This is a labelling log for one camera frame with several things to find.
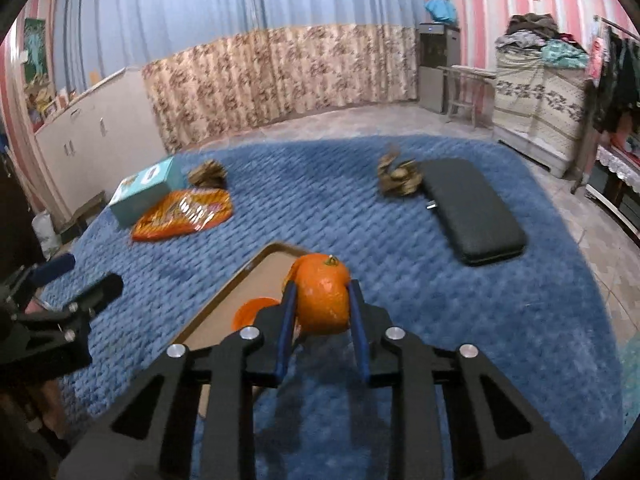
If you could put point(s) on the white lace cloth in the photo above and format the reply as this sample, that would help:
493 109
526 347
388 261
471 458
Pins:
620 165

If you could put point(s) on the black zip case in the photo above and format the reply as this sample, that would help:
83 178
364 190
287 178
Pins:
475 215

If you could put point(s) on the patterned cloth covered cabinet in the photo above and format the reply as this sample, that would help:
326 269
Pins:
540 105

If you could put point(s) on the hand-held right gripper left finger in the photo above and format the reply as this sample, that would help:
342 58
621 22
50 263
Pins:
284 332

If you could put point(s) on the low cabinet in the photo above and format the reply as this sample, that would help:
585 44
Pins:
620 200

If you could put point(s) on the metal clothes rack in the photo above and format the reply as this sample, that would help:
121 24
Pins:
580 160

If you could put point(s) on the grey water dispenser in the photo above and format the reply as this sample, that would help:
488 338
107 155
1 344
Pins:
437 70

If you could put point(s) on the white cabinet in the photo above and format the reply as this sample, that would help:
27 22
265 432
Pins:
100 130

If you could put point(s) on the small side table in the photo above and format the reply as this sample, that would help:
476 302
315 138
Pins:
465 75

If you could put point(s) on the small wooden stool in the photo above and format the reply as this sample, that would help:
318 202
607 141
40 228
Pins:
85 215

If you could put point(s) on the blue knitted blanket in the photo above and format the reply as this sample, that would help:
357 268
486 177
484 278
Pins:
400 270

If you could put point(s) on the white plastic bag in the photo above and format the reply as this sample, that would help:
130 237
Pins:
46 235

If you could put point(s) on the orange tangerine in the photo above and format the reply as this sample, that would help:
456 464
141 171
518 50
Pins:
322 295

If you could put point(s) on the pink hanging bag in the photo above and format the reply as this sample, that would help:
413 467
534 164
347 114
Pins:
595 57

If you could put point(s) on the green wall poster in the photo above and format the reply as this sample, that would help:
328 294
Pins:
36 55

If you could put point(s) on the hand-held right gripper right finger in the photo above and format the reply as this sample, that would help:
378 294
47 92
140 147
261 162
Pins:
361 335

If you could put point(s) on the orange snack wrapper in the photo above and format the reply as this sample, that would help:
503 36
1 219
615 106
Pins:
185 212

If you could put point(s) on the row of hanging clothes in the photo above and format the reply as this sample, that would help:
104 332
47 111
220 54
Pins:
620 80

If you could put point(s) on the blue floral curtain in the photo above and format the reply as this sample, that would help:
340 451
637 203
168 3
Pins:
250 35

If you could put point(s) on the pile of clothes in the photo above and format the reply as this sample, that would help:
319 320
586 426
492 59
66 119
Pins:
540 35

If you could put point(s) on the blue covered water bottle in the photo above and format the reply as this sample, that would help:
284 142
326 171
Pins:
441 11

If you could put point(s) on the brown phone case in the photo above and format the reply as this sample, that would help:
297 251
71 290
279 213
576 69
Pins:
235 285

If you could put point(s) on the person's left hand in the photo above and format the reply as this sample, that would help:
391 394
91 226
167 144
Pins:
54 410

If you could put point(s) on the teal cardboard box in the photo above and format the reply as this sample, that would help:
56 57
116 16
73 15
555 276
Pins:
145 192

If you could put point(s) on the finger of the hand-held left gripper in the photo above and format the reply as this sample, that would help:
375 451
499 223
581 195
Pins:
52 266
97 290

